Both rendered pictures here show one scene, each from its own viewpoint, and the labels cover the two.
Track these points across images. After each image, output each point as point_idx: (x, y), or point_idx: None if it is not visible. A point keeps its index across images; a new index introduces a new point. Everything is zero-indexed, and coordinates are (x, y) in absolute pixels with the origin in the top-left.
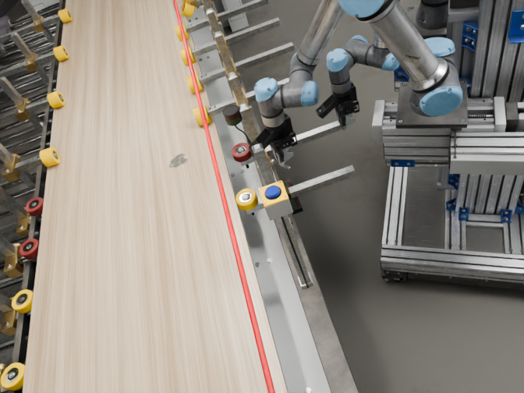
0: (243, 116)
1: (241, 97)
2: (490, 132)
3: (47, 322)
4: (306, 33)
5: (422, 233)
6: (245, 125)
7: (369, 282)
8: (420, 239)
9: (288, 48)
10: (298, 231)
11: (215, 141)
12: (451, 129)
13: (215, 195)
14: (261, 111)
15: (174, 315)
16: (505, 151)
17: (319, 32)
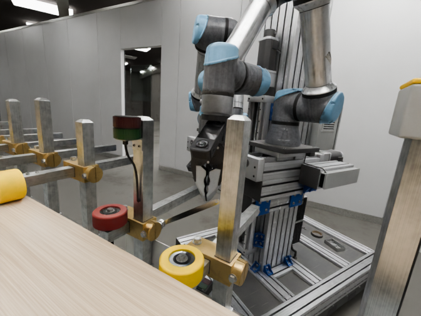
0: (145, 131)
1: (90, 155)
2: (317, 162)
3: None
4: (230, 37)
5: (257, 300)
6: (143, 149)
7: None
8: (260, 305)
9: (111, 147)
10: (242, 315)
11: (47, 213)
12: (311, 155)
13: (103, 283)
14: (217, 84)
15: None
16: (341, 166)
17: (249, 32)
